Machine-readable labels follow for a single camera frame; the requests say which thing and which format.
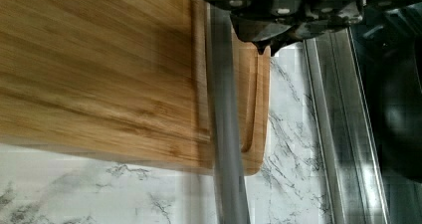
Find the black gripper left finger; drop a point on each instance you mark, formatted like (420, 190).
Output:
(263, 33)

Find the bamboo cutting board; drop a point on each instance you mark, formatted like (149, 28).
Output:
(122, 80)

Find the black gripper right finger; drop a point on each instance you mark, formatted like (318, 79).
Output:
(351, 14)

